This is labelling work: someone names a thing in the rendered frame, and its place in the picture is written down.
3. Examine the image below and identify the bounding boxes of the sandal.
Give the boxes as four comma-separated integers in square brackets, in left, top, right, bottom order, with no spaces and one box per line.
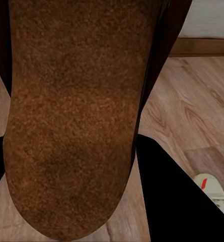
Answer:
[0,0,193,242]

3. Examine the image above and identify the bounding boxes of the gym shoe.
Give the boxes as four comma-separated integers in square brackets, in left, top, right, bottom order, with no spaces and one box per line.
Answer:
[193,173,224,214]

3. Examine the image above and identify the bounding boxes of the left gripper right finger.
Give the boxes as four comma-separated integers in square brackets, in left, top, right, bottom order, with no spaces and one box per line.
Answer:
[136,134,224,242]

